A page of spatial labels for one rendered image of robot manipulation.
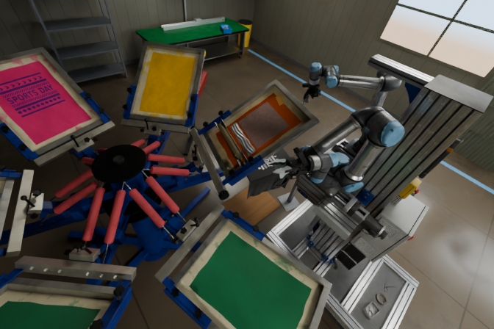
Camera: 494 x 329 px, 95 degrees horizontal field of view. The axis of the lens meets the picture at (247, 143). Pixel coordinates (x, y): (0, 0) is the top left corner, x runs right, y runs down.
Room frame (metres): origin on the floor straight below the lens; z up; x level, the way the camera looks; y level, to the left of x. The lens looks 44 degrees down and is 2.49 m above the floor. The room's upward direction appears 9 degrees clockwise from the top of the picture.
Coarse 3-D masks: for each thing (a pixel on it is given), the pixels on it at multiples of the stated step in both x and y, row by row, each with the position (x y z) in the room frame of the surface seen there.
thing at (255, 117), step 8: (272, 96) 1.67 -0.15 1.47; (264, 104) 1.61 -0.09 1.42; (272, 104) 1.59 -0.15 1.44; (248, 112) 1.56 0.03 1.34; (256, 112) 1.55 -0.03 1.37; (264, 112) 1.53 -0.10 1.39; (272, 112) 1.51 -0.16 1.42; (240, 120) 1.50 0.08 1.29; (248, 120) 1.48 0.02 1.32; (256, 120) 1.47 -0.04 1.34; (264, 120) 1.45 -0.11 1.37; (240, 128) 1.43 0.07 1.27; (248, 128) 1.41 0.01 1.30; (256, 128) 1.40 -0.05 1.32; (232, 136) 1.37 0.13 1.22; (224, 144) 1.31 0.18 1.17
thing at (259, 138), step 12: (288, 108) 1.51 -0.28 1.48; (276, 120) 1.42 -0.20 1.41; (288, 120) 1.40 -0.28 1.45; (300, 120) 1.38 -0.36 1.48; (252, 132) 1.36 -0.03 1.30; (264, 132) 1.34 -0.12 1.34; (276, 132) 1.32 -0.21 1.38; (252, 144) 1.26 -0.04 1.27; (264, 144) 1.24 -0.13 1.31; (228, 156) 1.19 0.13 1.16; (252, 156) 1.16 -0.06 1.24
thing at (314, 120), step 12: (276, 84) 1.74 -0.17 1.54; (252, 96) 1.68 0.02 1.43; (288, 96) 1.59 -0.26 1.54; (240, 108) 1.60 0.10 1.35; (300, 108) 1.45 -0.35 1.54; (312, 120) 1.32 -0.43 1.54; (300, 132) 1.25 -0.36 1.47; (276, 144) 1.19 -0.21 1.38; (216, 156) 1.18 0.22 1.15; (264, 156) 1.11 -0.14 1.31
